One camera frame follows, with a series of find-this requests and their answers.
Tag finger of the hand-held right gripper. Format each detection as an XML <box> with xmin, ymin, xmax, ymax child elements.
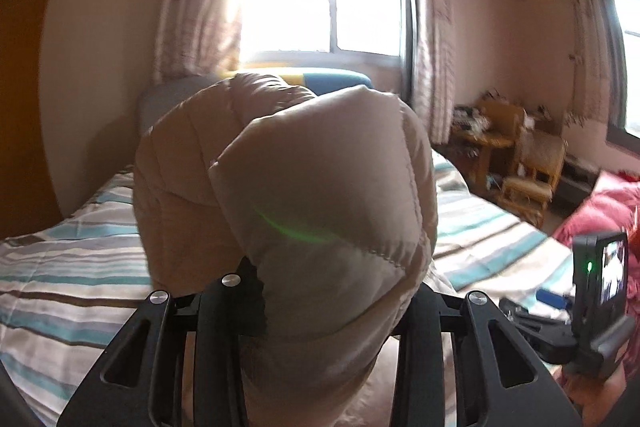
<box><xmin>500</xmin><ymin>289</ymin><xmax>575</xmax><ymax>324</ymax></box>

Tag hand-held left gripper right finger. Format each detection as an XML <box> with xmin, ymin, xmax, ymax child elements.
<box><xmin>387</xmin><ymin>282</ymin><xmax>583</xmax><ymax>427</ymax></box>

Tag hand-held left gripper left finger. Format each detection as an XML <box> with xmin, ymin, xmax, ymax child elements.
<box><xmin>57</xmin><ymin>257</ymin><xmax>266</xmax><ymax>427</ymax></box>

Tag beige puffer jacket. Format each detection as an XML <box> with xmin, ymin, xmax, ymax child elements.
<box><xmin>132</xmin><ymin>72</ymin><xmax>458</xmax><ymax>427</ymax></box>

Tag person's right hand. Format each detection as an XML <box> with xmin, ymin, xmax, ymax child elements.
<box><xmin>550</xmin><ymin>367</ymin><xmax>628</xmax><ymax>427</ymax></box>

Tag red blanket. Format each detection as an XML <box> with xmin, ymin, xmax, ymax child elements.
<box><xmin>550</xmin><ymin>172</ymin><xmax>640</xmax><ymax>258</ymax></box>

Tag dark low cabinet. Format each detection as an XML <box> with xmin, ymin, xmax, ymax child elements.
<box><xmin>554</xmin><ymin>156</ymin><xmax>601</xmax><ymax>210</ymax></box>

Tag wooden chair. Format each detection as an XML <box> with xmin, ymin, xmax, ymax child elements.
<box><xmin>500</xmin><ymin>127</ymin><xmax>568</xmax><ymax>228</ymax></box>

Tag striped bed sheet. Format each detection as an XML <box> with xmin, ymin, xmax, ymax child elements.
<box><xmin>0</xmin><ymin>152</ymin><xmax>576</xmax><ymax>427</ymax></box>

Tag wooden side table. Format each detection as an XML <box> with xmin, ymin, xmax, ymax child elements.
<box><xmin>452</xmin><ymin>99</ymin><xmax>526</xmax><ymax>188</ymax></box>

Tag cardboard box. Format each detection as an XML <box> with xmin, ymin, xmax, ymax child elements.
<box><xmin>477</xmin><ymin>96</ymin><xmax>527</xmax><ymax>138</ymax></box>

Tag small side window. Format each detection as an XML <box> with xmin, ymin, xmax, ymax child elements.
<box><xmin>607</xmin><ymin>0</ymin><xmax>640</xmax><ymax>132</ymax></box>

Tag grey yellow blue headboard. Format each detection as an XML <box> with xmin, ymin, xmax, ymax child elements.
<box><xmin>137</xmin><ymin>67</ymin><xmax>373</xmax><ymax>138</ymax></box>

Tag brown wooden wardrobe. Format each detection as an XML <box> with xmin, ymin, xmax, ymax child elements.
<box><xmin>0</xmin><ymin>0</ymin><xmax>83</xmax><ymax>238</ymax></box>

